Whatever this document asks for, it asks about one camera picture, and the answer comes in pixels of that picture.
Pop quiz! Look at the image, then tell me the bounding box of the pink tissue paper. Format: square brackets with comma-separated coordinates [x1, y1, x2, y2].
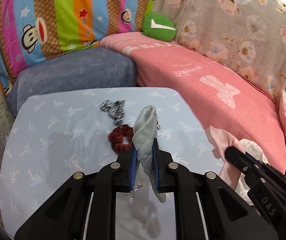
[205, 126, 246, 190]

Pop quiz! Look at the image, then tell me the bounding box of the green round checkmark cushion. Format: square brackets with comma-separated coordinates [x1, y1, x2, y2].
[142, 12, 177, 42]

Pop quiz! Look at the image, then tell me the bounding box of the grey cloth pouch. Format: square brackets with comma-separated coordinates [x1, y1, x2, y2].
[132, 105, 166, 203]

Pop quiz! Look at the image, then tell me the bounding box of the pink bow print blanket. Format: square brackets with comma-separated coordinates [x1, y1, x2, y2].
[99, 32, 286, 172]

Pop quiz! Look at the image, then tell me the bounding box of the dark blue plush pillow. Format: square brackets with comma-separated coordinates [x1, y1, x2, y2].
[6, 47, 136, 116]

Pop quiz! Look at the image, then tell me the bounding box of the dark red velvet scrunchie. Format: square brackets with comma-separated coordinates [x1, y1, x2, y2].
[108, 124, 134, 154]

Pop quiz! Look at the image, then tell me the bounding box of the black white patterned hair tie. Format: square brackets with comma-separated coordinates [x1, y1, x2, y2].
[99, 99, 127, 127]

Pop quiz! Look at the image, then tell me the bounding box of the grey floral quilt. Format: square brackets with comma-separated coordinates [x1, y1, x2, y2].
[152, 0, 286, 100]

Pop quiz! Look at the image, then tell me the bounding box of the colourful monkey print quilt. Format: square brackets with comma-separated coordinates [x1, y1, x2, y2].
[0, 0, 155, 95]

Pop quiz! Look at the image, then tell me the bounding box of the white lined trash bin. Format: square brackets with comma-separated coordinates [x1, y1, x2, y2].
[236, 139, 268, 206]

